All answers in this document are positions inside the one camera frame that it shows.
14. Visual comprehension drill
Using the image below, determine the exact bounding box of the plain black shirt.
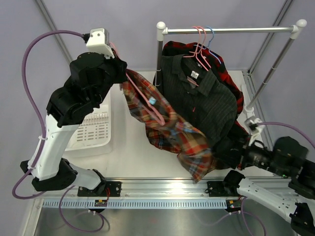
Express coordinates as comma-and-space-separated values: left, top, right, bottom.
213, 121, 249, 170

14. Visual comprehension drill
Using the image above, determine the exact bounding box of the orange plaid shirt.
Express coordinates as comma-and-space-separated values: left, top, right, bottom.
120, 68, 223, 184

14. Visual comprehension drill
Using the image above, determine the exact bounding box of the dark pinstripe shirt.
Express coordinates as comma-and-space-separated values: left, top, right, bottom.
158, 55, 237, 147

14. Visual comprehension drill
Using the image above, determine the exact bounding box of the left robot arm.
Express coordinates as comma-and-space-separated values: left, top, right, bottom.
20, 52, 127, 196

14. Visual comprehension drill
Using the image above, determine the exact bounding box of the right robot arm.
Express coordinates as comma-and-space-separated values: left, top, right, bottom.
222, 137, 315, 236

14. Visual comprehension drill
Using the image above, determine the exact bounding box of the blue hanger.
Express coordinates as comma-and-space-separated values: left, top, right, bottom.
193, 26, 223, 65

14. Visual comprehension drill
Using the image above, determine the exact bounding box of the red black checked shirt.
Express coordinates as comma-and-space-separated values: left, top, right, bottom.
162, 41, 244, 115

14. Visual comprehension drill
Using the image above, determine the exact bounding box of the white plastic basket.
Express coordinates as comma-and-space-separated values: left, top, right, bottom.
64, 93, 112, 158

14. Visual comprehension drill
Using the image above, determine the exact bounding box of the metal clothes rack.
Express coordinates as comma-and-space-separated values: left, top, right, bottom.
155, 19, 307, 117

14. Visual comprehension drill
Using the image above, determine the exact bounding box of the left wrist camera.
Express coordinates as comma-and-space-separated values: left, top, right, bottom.
86, 28, 115, 59

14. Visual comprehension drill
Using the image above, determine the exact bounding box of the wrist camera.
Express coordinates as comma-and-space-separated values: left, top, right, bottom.
86, 28, 115, 59
245, 116, 265, 146

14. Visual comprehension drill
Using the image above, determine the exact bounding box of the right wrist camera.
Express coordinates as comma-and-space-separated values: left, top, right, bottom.
245, 116, 265, 146

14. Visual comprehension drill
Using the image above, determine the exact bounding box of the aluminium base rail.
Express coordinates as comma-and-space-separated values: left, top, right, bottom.
36, 178, 293, 197

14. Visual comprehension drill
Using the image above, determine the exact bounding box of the white slotted cable duct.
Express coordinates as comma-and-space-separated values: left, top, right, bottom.
42, 199, 227, 209

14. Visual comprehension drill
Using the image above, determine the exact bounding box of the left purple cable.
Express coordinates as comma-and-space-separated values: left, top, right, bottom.
12, 29, 86, 200

